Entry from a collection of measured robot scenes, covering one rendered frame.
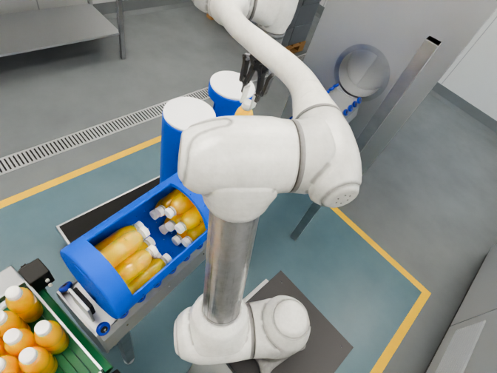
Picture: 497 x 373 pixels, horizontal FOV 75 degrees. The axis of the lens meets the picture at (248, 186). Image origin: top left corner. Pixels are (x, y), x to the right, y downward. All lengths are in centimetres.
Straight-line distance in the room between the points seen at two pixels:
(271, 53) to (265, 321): 69
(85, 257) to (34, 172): 192
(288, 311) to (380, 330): 180
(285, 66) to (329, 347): 94
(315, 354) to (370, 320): 148
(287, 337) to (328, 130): 59
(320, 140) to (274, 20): 53
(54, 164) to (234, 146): 252
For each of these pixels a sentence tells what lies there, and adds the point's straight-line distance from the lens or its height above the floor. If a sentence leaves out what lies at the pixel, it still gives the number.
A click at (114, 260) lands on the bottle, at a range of 111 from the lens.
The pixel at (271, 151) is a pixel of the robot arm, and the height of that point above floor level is 184.
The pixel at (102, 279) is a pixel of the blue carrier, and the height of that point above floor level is 122.
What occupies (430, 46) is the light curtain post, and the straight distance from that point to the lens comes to 164.
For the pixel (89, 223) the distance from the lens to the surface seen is 240.
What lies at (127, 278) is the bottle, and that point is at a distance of 113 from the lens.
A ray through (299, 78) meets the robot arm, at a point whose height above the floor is 182.
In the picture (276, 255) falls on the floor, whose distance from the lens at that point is 256.
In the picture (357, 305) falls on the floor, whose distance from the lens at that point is 269.
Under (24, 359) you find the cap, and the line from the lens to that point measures 115.
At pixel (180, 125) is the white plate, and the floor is 104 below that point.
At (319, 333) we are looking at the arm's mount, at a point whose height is 106.
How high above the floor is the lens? 218
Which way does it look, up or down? 50 degrees down
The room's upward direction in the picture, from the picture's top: 21 degrees clockwise
